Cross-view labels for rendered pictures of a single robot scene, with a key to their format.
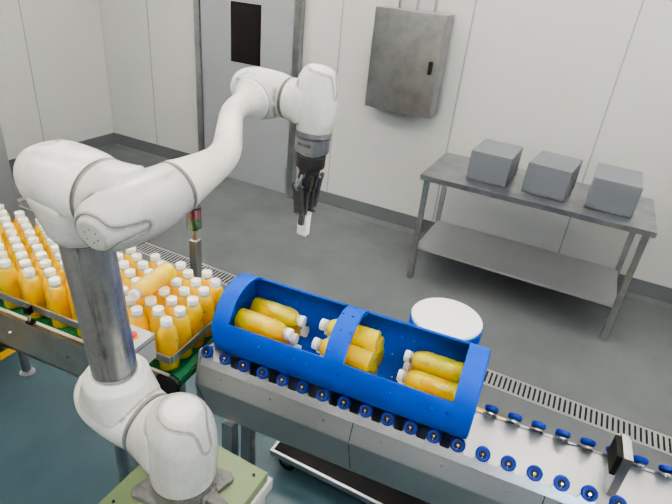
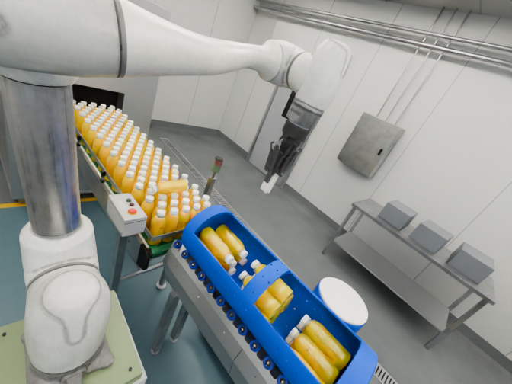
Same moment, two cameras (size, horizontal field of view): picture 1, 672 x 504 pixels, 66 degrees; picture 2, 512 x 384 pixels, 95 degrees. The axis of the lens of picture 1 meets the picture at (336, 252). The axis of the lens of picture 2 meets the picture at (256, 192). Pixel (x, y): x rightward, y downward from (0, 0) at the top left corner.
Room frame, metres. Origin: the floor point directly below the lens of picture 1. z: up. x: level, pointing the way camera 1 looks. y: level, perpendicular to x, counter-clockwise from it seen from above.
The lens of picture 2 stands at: (0.59, -0.04, 1.86)
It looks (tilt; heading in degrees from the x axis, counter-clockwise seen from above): 25 degrees down; 13
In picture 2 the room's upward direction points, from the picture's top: 25 degrees clockwise
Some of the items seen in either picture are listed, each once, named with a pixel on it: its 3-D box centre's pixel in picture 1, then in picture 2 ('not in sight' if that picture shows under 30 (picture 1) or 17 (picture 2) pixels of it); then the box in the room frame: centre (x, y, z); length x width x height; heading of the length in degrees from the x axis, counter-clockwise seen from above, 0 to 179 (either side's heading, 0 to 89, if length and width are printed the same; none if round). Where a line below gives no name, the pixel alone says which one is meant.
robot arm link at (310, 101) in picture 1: (312, 97); (321, 73); (1.28, 0.09, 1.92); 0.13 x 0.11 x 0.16; 63
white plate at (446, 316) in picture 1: (446, 318); (343, 299); (1.70, -0.46, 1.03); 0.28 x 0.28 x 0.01
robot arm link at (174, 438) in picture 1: (179, 438); (70, 312); (0.84, 0.32, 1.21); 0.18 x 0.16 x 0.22; 63
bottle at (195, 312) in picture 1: (193, 322); (181, 222); (1.55, 0.50, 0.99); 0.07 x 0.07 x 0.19
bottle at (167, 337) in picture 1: (168, 344); (157, 228); (1.42, 0.55, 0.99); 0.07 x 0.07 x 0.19
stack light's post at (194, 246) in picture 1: (199, 339); (193, 234); (2.00, 0.62, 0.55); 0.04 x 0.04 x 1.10; 70
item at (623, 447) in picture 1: (615, 464); not in sight; (1.08, -0.87, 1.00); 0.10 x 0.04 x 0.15; 160
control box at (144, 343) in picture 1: (120, 343); (126, 213); (1.33, 0.67, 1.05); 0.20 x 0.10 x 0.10; 70
